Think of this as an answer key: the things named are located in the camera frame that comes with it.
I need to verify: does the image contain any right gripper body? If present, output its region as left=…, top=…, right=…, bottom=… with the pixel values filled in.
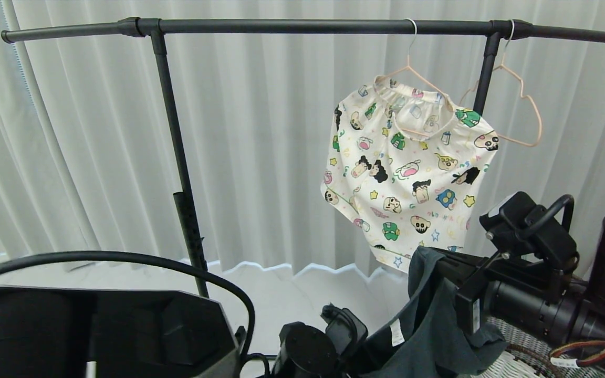
left=455, top=253, right=592, bottom=346

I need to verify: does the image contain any dark grey T-shirt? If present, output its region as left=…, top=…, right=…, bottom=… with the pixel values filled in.
left=355, top=246, right=508, bottom=378

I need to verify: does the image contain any cream printed garment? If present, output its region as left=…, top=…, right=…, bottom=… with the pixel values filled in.
left=324, top=79, right=500, bottom=274

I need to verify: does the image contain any pink clothes hanger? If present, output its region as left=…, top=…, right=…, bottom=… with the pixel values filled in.
left=459, top=20, right=544, bottom=148
left=374, top=18, right=456, bottom=138

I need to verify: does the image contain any white laundry basket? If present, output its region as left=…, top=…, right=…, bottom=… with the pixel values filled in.
left=471, top=315, right=605, bottom=378

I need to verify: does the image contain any black clothes rack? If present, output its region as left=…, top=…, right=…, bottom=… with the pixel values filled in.
left=1, top=17, right=605, bottom=300

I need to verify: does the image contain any white curtain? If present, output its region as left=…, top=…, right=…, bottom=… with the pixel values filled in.
left=0, top=0, right=605, bottom=279

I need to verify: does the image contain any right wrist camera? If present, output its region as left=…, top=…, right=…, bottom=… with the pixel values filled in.
left=480, top=192, right=579, bottom=271

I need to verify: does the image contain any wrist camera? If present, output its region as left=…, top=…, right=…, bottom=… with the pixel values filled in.
left=321, top=303, right=369, bottom=363
left=480, top=192, right=579, bottom=271

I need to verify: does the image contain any black cable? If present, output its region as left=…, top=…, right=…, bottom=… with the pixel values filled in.
left=523, top=194, right=575, bottom=234
left=0, top=251, right=257, bottom=368

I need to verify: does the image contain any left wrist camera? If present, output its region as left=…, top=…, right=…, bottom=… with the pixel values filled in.
left=321, top=303, right=369, bottom=363

